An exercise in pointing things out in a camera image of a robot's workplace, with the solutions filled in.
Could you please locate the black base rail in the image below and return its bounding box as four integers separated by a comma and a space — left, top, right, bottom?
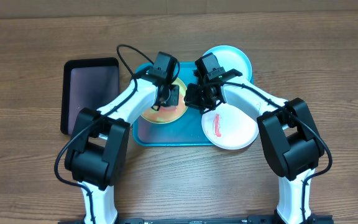
58, 214, 334, 224

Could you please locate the light blue plate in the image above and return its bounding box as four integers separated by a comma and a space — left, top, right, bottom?
204, 45, 254, 83

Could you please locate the yellow plate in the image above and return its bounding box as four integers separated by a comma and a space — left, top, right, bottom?
141, 78, 187, 124

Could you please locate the white plate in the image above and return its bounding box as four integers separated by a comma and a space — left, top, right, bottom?
201, 104, 259, 150

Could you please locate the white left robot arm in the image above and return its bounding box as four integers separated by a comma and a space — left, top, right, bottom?
59, 52, 180, 223

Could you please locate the black rectangular tray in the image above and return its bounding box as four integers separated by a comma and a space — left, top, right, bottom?
60, 57, 120, 135

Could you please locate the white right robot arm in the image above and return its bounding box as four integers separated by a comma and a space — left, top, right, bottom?
185, 53, 333, 223

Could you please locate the teal plastic serving tray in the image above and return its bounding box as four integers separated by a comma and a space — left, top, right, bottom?
132, 62, 257, 147

